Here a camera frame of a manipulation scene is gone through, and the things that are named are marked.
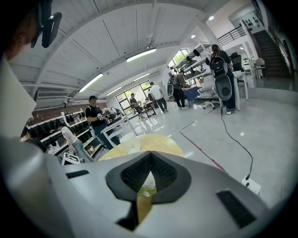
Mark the round wooden table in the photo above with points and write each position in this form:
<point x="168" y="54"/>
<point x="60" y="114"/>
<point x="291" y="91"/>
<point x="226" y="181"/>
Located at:
<point x="163" y="144"/>

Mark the person's face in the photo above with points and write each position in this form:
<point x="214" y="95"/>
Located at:
<point x="21" y="35"/>

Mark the long ceiling light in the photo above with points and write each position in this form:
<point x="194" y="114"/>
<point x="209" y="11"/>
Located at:
<point x="140" y="54"/>
<point x="114" y="91"/>
<point x="90" y="82"/>

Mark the red floor tape strip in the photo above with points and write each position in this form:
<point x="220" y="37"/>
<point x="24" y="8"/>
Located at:
<point x="202" y="154"/>

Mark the white table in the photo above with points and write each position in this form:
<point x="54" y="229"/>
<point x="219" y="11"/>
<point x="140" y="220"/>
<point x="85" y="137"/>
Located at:
<point x="241" y="74"/>
<point x="116" y="125"/>

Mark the dark staircase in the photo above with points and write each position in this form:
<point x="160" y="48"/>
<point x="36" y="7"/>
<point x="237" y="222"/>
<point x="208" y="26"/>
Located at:
<point x="270" y="53"/>

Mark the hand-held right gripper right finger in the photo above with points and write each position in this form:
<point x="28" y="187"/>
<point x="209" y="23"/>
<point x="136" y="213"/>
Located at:
<point x="200" y="209"/>

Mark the black head-worn camera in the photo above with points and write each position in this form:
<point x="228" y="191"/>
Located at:
<point x="50" y="28"/>

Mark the black oval backpack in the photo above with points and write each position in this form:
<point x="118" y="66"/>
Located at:
<point x="222" y="86"/>

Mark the artificial white flower bouquet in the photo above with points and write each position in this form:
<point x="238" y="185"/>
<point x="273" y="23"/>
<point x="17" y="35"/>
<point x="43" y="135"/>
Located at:
<point x="147" y="186"/>

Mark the cream mug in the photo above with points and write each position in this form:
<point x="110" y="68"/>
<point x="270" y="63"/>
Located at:
<point x="128" y="139"/>

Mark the white power strip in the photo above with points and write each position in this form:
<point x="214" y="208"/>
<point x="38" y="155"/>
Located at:
<point x="252" y="184"/>

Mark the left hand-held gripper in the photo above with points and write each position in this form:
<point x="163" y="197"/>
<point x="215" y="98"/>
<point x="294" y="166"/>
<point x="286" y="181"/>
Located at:
<point x="21" y="181"/>

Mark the white shelving rack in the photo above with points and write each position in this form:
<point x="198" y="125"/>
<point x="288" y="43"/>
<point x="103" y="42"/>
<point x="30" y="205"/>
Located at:
<point x="49" y="130"/>

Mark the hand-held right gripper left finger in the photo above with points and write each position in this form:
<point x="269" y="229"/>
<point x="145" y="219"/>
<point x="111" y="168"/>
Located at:
<point x="93" y="190"/>

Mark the white wall air conditioner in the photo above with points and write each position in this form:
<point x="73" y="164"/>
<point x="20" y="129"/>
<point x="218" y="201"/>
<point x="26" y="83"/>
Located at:
<point x="52" y="94"/>

